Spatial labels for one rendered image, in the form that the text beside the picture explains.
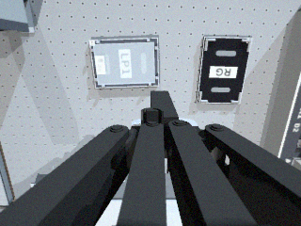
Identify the black rectangular nest plate with white rg label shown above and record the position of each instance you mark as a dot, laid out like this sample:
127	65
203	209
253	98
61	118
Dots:
223	69

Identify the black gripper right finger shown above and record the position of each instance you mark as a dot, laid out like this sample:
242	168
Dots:
256	187

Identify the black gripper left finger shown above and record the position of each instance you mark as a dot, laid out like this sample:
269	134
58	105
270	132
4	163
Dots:
77	192

